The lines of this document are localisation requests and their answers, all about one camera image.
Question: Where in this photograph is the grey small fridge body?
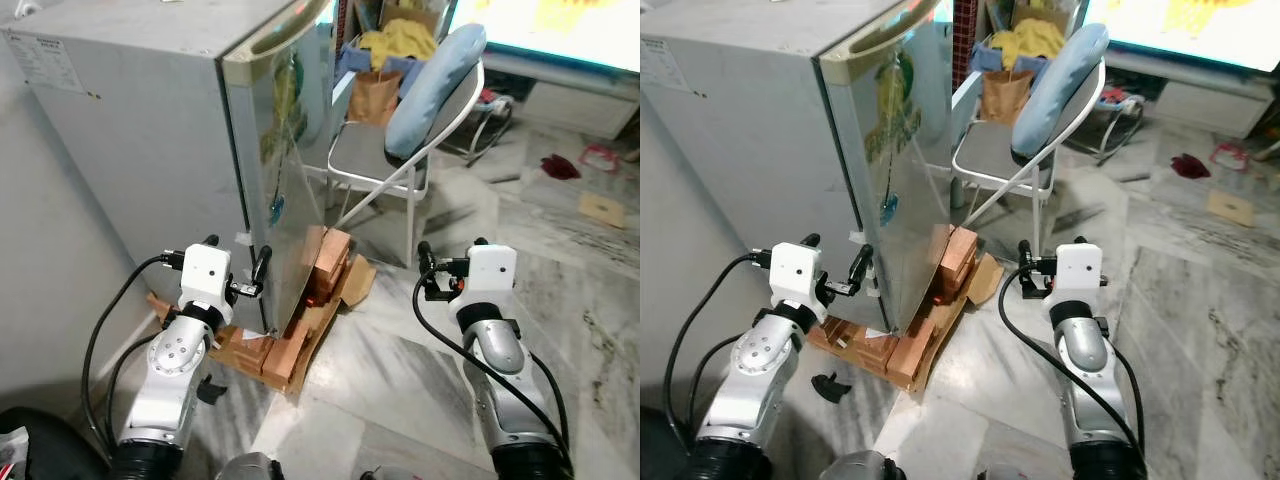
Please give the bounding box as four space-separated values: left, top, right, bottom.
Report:
640 0 953 336
0 0 336 336

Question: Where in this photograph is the white fridge label sticker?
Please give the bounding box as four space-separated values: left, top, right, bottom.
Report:
8 38 79 94
640 35 689 94

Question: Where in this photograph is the red clay brick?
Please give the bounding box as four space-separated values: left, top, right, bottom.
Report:
935 224 980 303
303 227 354 303

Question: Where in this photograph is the red brick stack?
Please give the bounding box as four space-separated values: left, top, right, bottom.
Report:
215 318 313 389
830 318 938 389

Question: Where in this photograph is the dark red cloth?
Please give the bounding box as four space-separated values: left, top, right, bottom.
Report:
1170 152 1214 182
540 154 584 182

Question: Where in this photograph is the white metal folding chair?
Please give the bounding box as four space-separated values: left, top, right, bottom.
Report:
950 55 1108 263
325 58 488 271

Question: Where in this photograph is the small brown cardboard piece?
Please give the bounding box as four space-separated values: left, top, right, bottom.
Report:
578 191 627 230
1205 187 1257 227

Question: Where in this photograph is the pink small item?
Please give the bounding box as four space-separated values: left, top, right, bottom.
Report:
1210 140 1252 174
580 143 624 174

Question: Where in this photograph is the light blue cushion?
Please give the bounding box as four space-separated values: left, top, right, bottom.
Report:
1010 22 1111 162
385 24 488 162

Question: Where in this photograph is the brown paper bag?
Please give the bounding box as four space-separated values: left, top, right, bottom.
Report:
978 68 1036 127
347 68 406 128

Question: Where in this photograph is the white low cabinet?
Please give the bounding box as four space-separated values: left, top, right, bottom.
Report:
1150 78 1273 140
520 78 641 142

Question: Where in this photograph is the grey robot left leg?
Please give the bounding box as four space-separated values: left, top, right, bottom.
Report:
820 452 897 480
217 452 287 480

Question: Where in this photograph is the blue cloth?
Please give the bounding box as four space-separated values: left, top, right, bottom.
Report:
965 40 1006 77
335 40 377 77

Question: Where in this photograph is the yellow cloth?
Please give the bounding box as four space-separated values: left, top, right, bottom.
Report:
358 18 439 73
990 18 1067 73

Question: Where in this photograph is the bright white printed screen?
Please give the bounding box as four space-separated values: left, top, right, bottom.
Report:
445 0 641 74
1085 0 1280 74

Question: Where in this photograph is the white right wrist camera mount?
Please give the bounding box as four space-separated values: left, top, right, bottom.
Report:
1052 240 1105 305
463 244 517 308

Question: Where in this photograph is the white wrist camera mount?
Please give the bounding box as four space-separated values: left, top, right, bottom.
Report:
769 240 827 310
463 244 517 308
1052 240 1105 305
178 244 235 312

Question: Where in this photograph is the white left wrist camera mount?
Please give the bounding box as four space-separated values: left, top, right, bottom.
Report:
769 240 827 310
178 244 235 312

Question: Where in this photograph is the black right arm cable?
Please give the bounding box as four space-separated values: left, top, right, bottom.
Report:
413 270 573 473
997 268 1149 461

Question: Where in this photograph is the long black left arm cable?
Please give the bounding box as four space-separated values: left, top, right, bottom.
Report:
663 246 776 451
82 250 187 453

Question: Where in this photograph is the short black left arm cable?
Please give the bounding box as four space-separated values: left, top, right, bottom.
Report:
685 335 746 441
103 335 161 443

